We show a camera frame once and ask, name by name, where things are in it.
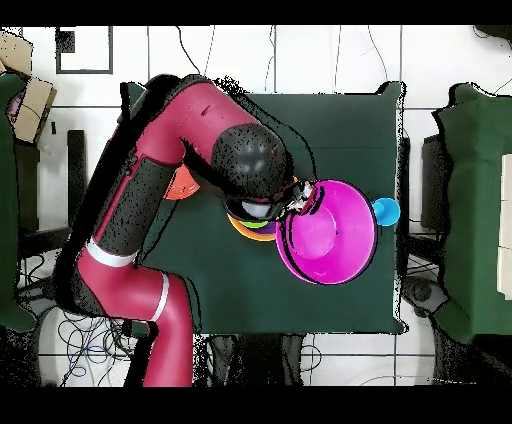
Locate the large pink bowl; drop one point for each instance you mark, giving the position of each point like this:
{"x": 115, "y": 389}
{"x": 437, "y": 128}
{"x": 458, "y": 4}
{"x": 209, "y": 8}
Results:
{"x": 332, "y": 236}

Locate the large orange bowl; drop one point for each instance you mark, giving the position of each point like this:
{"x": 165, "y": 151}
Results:
{"x": 252, "y": 236}

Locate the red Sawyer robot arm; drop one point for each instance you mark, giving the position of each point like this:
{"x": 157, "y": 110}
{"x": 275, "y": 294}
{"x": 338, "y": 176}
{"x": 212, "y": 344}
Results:
{"x": 192, "y": 116}

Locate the dark green tablecloth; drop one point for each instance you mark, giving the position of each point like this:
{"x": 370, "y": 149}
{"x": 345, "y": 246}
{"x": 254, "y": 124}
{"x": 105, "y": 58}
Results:
{"x": 340, "y": 132}

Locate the blue cup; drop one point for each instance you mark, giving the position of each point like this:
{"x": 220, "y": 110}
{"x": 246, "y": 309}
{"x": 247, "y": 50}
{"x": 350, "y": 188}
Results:
{"x": 386, "y": 212}

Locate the wide red-orange bowl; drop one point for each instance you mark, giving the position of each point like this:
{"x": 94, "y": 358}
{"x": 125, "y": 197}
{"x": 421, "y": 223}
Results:
{"x": 180, "y": 188}

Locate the black stand base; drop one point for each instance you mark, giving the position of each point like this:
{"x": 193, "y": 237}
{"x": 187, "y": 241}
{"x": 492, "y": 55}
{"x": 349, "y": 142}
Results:
{"x": 32, "y": 296}
{"x": 422, "y": 292}

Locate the green cloth covered table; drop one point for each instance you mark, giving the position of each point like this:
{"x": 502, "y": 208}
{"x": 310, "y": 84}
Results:
{"x": 476, "y": 200}
{"x": 6, "y": 200}

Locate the white box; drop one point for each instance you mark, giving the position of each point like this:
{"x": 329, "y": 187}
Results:
{"x": 506, "y": 224}

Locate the cardboard box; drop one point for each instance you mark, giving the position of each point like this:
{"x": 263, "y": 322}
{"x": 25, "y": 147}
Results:
{"x": 14, "y": 52}
{"x": 34, "y": 110}

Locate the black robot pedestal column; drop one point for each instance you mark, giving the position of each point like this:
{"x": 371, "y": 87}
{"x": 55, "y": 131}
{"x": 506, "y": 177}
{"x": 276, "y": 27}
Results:
{"x": 260, "y": 360}

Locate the black chair frame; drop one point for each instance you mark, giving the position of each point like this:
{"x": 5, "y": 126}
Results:
{"x": 76, "y": 148}

